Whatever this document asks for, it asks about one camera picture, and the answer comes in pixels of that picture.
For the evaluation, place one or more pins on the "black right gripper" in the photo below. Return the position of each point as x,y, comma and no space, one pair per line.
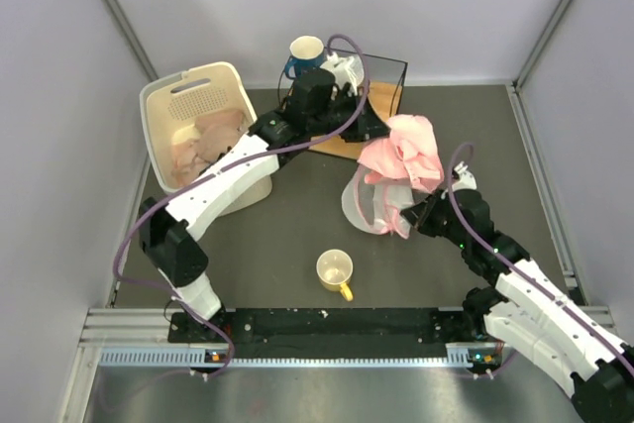
419,215

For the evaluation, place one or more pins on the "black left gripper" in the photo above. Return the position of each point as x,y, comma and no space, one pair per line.
369,128

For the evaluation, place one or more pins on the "white mesh laundry bag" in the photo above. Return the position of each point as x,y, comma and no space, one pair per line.
374,208

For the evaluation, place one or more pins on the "pink bra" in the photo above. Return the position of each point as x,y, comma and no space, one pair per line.
409,154

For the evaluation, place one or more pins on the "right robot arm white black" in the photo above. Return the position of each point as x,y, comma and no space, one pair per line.
523,308

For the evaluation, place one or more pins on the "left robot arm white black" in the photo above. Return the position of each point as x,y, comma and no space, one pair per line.
169,230

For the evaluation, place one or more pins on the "cream plastic laundry basket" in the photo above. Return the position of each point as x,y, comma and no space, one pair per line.
172,106

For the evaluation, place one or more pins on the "blue mug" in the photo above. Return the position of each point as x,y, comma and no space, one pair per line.
306,52

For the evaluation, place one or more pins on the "yellow mug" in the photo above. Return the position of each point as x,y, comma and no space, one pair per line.
335,269

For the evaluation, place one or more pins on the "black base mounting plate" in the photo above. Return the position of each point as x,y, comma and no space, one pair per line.
351,333

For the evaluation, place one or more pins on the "beige bras in basket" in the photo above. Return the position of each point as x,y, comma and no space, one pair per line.
217,133

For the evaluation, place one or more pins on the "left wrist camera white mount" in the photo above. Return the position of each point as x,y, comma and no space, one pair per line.
344,69

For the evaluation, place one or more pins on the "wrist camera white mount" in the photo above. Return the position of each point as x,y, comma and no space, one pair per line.
344,69
462,178

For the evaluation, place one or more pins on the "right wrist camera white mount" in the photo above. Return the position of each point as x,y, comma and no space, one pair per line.
462,178

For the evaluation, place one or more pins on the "black wire wooden shelf rack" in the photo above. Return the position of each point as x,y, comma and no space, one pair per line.
382,86

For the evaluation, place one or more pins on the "grey slotted cable duct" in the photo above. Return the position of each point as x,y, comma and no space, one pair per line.
172,357

